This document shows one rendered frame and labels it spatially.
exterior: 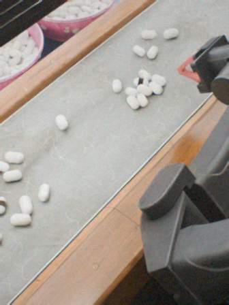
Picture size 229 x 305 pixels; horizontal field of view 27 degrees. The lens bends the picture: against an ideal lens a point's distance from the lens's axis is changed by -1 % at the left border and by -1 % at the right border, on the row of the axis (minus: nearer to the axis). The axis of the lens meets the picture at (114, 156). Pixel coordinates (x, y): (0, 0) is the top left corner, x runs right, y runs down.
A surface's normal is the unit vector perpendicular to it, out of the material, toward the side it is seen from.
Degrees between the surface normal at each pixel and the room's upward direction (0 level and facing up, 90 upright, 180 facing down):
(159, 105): 0
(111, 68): 0
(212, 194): 43
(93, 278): 0
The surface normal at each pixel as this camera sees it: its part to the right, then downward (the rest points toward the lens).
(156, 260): -0.62, -0.72
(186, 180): 0.59, -0.17
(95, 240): -0.01, -0.60
